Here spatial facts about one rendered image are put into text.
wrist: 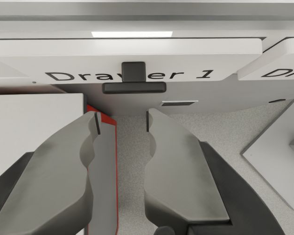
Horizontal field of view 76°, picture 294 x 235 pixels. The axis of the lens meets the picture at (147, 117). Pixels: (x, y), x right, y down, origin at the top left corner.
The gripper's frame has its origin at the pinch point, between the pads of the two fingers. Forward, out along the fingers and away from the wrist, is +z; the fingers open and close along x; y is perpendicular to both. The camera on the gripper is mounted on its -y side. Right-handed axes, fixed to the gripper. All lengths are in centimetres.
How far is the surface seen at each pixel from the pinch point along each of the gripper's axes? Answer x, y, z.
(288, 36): 17.8, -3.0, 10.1
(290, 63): 20.9, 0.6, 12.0
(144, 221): 2, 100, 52
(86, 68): -5.1, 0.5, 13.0
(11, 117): -22.3, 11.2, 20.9
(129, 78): 0.3, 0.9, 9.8
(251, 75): 18.8, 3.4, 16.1
